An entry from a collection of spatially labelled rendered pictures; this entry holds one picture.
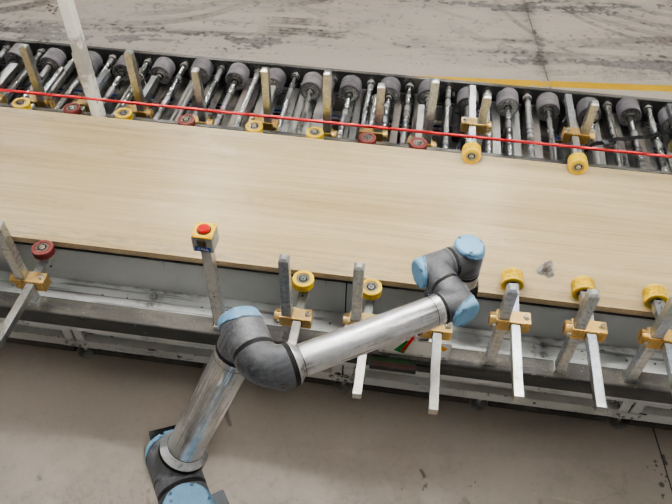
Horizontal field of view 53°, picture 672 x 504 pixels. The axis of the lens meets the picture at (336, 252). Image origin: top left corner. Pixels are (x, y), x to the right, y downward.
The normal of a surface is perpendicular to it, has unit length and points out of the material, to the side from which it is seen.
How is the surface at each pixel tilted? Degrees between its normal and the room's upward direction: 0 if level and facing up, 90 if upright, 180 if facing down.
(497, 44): 0
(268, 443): 0
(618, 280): 0
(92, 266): 90
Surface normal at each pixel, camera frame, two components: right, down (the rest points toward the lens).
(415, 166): 0.02, -0.68
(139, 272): -0.14, 0.72
